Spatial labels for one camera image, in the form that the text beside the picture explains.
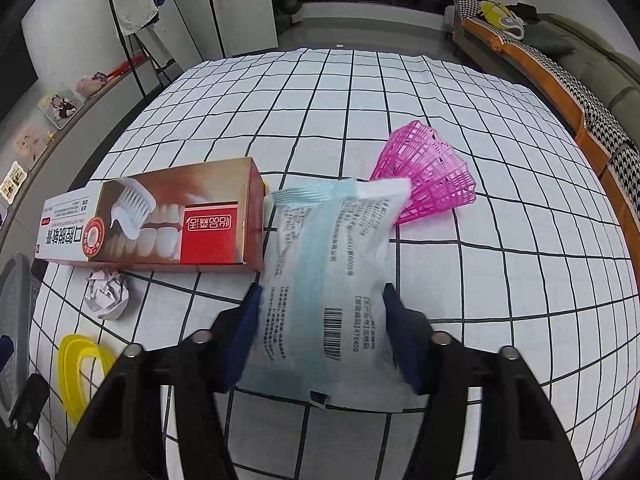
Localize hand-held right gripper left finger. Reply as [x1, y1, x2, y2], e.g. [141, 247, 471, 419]
[57, 282, 264, 480]

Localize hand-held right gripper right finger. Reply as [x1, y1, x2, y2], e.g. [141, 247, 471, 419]
[382, 282, 583, 480]

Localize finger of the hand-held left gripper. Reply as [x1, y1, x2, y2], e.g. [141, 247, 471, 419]
[7, 372, 51, 433]

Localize white and blue plastic packet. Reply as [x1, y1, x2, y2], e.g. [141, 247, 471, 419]
[235, 177, 413, 413]

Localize white paper ball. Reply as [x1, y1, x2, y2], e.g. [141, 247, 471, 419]
[82, 269, 130, 321]

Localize red and white toothpaste box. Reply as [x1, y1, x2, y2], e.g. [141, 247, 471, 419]
[34, 156, 268, 276]

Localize pink plastic mesh basket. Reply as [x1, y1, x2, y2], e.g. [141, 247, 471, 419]
[370, 120, 478, 226]

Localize white checked bed sheet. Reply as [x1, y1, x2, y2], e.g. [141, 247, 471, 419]
[27, 47, 640, 480]

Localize pale picture tile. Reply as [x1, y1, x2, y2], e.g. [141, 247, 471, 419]
[12, 125, 51, 162]

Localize red decoration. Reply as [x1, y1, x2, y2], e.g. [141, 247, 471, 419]
[106, 57, 147, 79]

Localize pink plush toy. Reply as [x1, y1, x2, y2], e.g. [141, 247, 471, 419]
[75, 72, 109, 97]

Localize black clothes rack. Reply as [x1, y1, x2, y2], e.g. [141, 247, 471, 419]
[102, 0, 226, 98]

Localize orange-edged houndstooth mat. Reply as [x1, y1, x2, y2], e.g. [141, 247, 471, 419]
[460, 17, 640, 241]

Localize white leaning panel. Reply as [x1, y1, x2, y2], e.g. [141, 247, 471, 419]
[150, 0, 226, 68]

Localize white cabinet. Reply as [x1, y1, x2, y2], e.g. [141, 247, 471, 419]
[202, 0, 279, 58]

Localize grey cushion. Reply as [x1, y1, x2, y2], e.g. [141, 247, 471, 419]
[522, 25, 576, 56]

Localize houndstooth pillow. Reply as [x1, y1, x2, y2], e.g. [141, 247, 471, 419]
[453, 0, 484, 27]

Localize olive green sofa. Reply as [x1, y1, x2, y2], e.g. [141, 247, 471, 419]
[520, 12, 640, 111]

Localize yellow plush toy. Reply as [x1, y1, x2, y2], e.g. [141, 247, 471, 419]
[477, 1, 526, 37]

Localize yellow plastic ring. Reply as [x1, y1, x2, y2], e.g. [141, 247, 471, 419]
[57, 334, 117, 426]

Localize yellow cartoon picture frame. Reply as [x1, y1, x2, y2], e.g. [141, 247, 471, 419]
[0, 160, 28, 204]

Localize grey wall ledge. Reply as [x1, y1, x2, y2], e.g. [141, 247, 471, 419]
[0, 55, 151, 228]

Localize baby photo frame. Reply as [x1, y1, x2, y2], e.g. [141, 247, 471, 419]
[39, 87, 83, 128]

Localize black wall television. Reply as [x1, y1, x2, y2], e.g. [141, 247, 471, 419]
[0, 20, 40, 123]

